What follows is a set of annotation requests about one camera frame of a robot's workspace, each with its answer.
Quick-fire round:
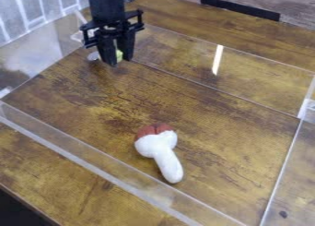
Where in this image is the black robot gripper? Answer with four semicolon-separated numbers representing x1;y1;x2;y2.
80;0;143;66

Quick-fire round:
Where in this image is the green spoon with metal bowl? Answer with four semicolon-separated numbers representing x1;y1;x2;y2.
87;50;123;62

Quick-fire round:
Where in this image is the white plush mushroom toy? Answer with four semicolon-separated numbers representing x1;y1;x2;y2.
133;123;183;184

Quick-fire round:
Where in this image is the clear acrylic corner bracket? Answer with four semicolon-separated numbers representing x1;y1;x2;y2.
71;11;95;43

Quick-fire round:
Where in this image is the clear acrylic enclosure wall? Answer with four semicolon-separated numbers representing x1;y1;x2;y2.
0;13;315;226

